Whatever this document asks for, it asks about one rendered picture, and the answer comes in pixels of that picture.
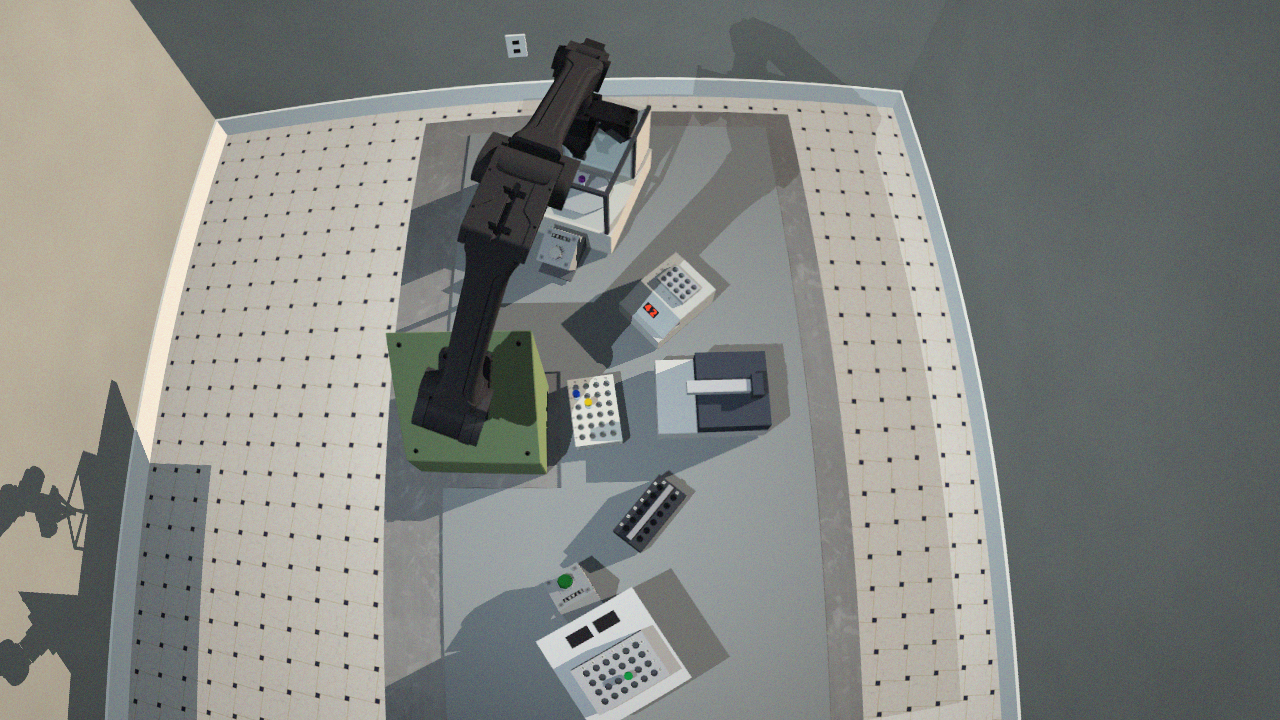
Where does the dark grey bench mat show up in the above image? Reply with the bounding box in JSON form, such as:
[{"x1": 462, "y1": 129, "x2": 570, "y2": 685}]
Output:
[{"x1": 443, "y1": 126, "x2": 831, "y2": 720}]

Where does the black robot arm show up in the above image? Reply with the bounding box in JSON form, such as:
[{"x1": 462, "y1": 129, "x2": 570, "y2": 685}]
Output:
[{"x1": 411, "y1": 38, "x2": 637, "y2": 446}]

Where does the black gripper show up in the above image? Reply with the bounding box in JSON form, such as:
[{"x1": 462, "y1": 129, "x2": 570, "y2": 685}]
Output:
[{"x1": 563, "y1": 102, "x2": 599, "y2": 158}]

